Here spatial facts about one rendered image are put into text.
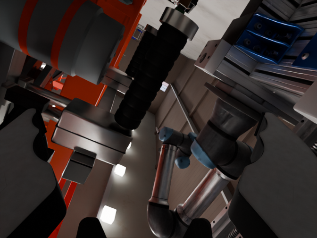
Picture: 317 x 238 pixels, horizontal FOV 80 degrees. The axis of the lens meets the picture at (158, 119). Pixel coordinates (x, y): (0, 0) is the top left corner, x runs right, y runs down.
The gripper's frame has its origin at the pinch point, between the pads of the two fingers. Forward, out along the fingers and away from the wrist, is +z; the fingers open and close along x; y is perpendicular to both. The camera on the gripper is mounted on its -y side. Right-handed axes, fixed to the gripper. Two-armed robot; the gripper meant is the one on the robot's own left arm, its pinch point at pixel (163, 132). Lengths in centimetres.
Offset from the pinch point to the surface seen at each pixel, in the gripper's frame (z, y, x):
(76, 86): -17, 4, 63
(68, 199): 126, -217, -21
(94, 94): -18, 6, 54
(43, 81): -48, 11, 72
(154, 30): -52, 41, 55
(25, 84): -63, 15, 73
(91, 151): -86, 22, 61
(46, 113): -69, 15, 67
